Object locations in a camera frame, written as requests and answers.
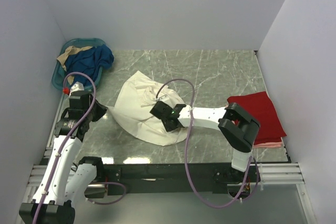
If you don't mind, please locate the cream white t-shirt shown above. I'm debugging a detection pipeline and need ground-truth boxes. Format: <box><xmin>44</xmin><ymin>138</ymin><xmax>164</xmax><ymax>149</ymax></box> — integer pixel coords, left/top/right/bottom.
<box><xmin>108</xmin><ymin>71</ymin><xmax>187</xmax><ymax>146</ymax></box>

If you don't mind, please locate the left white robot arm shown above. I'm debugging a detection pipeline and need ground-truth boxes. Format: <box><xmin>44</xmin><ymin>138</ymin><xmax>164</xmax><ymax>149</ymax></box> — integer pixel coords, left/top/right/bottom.
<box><xmin>19</xmin><ymin>91</ymin><xmax>107</xmax><ymax>223</ymax></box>

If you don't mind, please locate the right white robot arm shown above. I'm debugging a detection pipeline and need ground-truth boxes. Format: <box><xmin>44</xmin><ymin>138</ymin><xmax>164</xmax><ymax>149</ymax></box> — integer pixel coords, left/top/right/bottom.
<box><xmin>150</xmin><ymin>101</ymin><xmax>260</xmax><ymax>182</ymax></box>

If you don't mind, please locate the blue t-shirt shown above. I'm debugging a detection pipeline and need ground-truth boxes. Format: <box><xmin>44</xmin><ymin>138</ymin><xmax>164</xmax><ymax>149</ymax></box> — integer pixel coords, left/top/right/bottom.
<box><xmin>65</xmin><ymin>45</ymin><xmax>114</xmax><ymax>82</ymax></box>

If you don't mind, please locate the tan t-shirt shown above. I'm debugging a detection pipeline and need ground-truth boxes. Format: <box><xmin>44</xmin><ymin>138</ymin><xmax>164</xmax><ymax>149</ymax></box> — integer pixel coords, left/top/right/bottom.
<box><xmin>57</xmin><ymin>46</ymin><xmax>92</xmax><ymax>86</ymax></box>

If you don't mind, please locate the black base beam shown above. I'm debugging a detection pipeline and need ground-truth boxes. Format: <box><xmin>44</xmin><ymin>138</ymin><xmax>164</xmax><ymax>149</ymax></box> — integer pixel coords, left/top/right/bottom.
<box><xmin>73</xmin><ymin>163</ymin><xmax>263</xmax><ymax>198</ymax></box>

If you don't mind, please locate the folded red t-shirt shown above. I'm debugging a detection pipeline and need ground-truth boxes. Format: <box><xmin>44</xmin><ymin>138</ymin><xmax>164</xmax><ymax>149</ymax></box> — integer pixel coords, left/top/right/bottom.
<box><xmin>227</xmin><ymin>91</ymin><xmax>287</xmax><ymax>142</ymax></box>

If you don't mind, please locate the folded pink t-shirt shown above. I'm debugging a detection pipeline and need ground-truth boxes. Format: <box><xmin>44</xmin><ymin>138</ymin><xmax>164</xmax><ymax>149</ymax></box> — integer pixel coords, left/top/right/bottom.
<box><xmin>254</xmin><ymin>138</ymin><xmax>283</xmax><ymax>148</ymax></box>

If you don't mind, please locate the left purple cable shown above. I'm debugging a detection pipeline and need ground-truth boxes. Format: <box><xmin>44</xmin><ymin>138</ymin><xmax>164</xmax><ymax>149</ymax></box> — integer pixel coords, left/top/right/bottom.
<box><xmin>31</xmin><ymin>72</ymin><xmax>127</xmax><ymax>224</ymax></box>

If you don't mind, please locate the purple cable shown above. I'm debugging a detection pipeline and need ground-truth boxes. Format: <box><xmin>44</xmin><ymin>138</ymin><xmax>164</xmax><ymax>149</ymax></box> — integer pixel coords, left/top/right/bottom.
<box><xmin>31</xmin><ymin>72</ymin><xmax>127</xmax><ymax>224</ymax></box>
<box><xmin>154</xmin><ymin>78</ymin><xmax>259</xmax><ymax>209</ymax></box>

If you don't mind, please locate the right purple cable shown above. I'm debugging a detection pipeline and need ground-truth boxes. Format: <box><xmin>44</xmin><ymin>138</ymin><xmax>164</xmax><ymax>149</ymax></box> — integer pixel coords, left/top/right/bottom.
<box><xmin>154</xmin><ymin>78</ymin><xmax>259</xmax><ymax>209</ymax></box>

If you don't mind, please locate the aluminium rail frame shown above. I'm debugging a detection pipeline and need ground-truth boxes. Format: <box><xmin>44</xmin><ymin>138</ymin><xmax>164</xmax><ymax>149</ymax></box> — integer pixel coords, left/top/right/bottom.
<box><xmin>14</xmin><ymin>140</ymin><xmax>318</xmax><ymax>224</ymax></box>

